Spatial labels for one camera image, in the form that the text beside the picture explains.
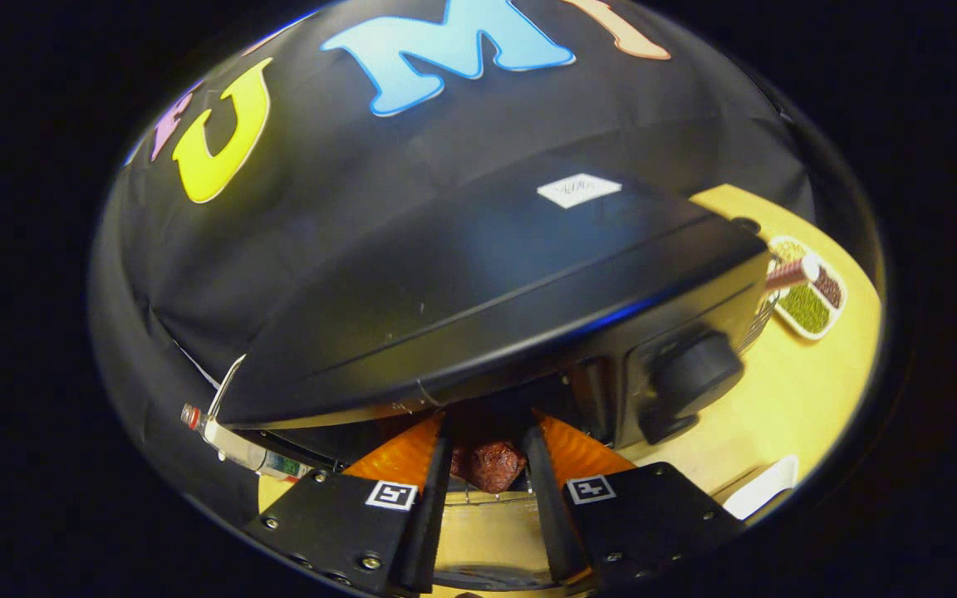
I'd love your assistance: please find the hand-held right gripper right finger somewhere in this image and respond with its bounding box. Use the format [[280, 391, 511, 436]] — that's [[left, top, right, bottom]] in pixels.
[[523, 409, 747, 589]]

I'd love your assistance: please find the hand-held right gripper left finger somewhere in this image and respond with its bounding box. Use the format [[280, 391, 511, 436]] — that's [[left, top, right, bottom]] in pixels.
[[242, 411, 453, 598]]

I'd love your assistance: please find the brown meat piece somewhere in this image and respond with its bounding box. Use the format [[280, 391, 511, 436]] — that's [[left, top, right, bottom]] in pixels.
[[449, 440, 529, 495]]

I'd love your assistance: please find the black electric oven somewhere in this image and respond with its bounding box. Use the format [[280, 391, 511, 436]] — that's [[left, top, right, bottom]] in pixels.
[[214, 154, 774, 592]]

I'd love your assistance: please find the clear bottle with red cap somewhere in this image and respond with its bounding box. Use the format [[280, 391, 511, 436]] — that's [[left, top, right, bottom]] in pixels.
[[181, 403, 313, 484]]

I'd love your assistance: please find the white ribbed tray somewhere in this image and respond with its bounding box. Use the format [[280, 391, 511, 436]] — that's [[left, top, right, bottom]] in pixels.
[[724, 455, 801, 522]]

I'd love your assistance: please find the white dish of green beans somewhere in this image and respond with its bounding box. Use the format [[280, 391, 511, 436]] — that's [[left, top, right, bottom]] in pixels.
[[765, 235, 849, 341]]

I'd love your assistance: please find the brown stick with white tip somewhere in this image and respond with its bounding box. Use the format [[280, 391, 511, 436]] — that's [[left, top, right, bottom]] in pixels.
[[765, 256, 822, 292]]

